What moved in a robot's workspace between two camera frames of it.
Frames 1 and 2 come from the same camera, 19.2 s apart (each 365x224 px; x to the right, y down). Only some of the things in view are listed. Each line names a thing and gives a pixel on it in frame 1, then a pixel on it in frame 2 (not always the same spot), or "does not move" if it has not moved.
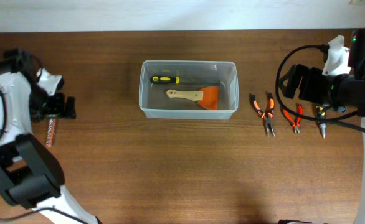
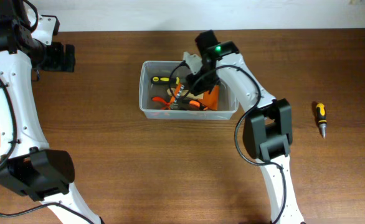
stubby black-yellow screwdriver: [321, 116] does not move
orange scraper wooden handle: [207, 97] does not move
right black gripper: [303, 82] -> [199, 81]
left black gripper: [58, 106] -> [65, 57]
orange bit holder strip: [50, 133] -> [178, 90]
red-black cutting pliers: [293, 119] -> [166, 103]
